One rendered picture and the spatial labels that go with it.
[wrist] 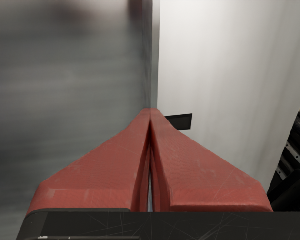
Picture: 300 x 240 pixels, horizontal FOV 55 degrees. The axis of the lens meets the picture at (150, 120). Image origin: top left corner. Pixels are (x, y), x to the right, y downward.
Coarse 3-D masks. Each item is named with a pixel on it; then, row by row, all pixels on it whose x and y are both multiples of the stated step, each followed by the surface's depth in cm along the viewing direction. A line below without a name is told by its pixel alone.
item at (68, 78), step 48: (0, 0) 16; (48, 0) 17; (96, 0) 17; (144, 0) 17; (0, 48) 18; (48, 48) 18; (96, 48) 19; (144, 48) 19; (0, 96) 20; (48, 96) 20; (96, 96) 21; (144, 96) 21; (0, 144) 22; (48, 144) 23; (96, 144) 24; (0, 192) 25
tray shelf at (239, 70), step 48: (192, 0) 19; (240, 0) 19; (288, 0) 20; (192, 48) 20; (240, 48) 21; (288, 48) 22; (192, 96) 23; (240, 96) 24; (288, 96) 25; (240, 144) 27
